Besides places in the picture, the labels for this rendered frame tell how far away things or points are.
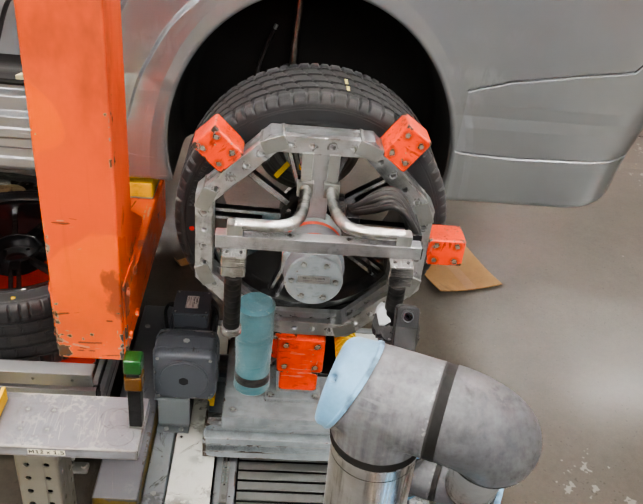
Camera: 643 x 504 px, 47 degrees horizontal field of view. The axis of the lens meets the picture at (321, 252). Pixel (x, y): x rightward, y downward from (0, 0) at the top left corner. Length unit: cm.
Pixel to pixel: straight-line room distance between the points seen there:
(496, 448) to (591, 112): 148
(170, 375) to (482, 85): 116
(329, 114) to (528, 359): 155
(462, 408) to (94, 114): 99
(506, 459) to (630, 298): 261
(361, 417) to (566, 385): 204
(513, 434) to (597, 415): 192
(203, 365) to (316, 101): 83
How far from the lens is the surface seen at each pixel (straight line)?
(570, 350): 302
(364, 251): 150
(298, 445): 218
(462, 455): 85
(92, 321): 182
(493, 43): 205
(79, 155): 159
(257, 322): 168
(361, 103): 166
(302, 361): 192
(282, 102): 164
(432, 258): 176
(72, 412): 188
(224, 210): 179
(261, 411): 216
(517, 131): 216
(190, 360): 207
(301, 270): 157
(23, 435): 185
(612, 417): 280
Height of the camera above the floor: 177
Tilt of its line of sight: 33 degrees down
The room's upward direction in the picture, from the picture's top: 7 degrees clockwise
